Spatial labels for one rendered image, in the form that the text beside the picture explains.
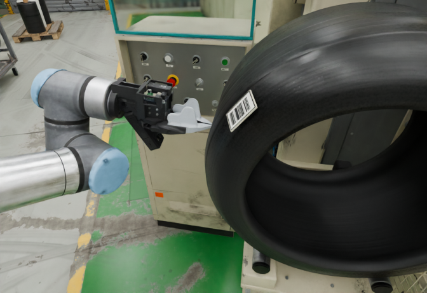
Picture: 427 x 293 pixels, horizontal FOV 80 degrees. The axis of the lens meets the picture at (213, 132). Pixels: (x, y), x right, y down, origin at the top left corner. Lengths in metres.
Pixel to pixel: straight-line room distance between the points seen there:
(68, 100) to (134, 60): 0.65
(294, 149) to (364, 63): 0.56
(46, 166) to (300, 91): 0.41
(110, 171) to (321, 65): 0.41
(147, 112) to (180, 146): 0.77
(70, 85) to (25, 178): 0.21
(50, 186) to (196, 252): 1.37
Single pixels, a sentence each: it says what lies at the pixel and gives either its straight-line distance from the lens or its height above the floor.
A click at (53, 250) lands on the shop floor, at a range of 2.05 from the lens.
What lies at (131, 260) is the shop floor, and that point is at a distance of 1.82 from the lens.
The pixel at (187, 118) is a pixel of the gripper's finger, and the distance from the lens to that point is 0.53.
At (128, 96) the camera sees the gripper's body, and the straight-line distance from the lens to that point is 0.55.
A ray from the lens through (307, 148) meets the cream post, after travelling 0.91.
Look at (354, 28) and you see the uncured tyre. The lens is 0.42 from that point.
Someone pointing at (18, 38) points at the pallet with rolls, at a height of 0.09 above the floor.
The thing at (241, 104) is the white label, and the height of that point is 1.35.
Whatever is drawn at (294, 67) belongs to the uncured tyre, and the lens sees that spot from 0.39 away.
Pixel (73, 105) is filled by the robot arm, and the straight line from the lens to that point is 0.60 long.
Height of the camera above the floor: 1.55
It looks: 36 degrees down
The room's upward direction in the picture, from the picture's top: straight up
